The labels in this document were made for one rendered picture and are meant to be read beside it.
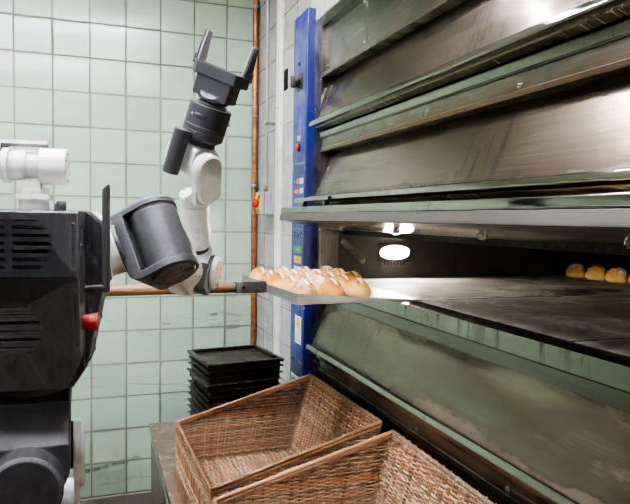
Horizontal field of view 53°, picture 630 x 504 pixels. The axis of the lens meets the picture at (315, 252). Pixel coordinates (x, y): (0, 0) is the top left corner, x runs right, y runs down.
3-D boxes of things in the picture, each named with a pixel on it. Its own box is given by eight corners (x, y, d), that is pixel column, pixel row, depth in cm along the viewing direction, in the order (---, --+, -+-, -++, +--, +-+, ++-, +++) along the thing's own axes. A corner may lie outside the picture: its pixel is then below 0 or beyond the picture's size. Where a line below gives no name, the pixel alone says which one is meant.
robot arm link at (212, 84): (240, 77, 122) (221, 136, 125) (259, 81, 131) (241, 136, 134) (185, 55, 124) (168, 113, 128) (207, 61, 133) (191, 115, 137)
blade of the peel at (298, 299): (296, 305, 156) (296, 293, 156) (241, 283, 208) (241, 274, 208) (422, 300, 169) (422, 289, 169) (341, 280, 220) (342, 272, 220)
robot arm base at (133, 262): (203, 280, 121) (197, 257, 111) (138, 303, 118) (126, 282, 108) (178, 214, 126) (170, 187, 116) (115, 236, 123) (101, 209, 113)
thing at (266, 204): (270, 214, 283) (270, 192, 283) (276, 214, 274) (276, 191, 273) (254, 214, 281) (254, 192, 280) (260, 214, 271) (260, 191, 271)
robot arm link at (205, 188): (223, 152, 130) (222, 209, 137) (197, 138, 135) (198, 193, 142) (197, 159, 126) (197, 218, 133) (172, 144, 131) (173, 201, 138)
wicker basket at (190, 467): (311, 448, 223) (312, 371, 221) (384, 520, 170) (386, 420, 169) (172, 466, 205) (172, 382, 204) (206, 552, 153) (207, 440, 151)
